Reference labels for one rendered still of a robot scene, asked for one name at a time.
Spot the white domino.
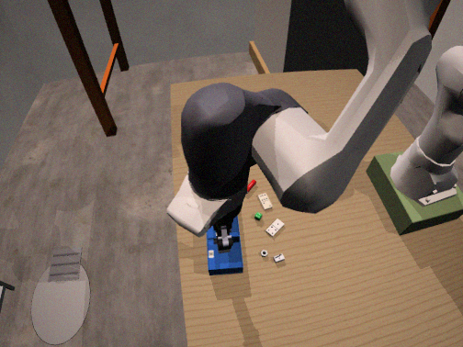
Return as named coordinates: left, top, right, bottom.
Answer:
left=266, top=218, right=284, bottom=237
left=258, top=193, right=273, bottom=210

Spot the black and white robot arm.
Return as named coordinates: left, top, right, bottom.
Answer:
left=167, top=0, right=463, bottom=237

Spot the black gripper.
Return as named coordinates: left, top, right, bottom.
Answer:
left=213, top=204, right=243, bottom=253

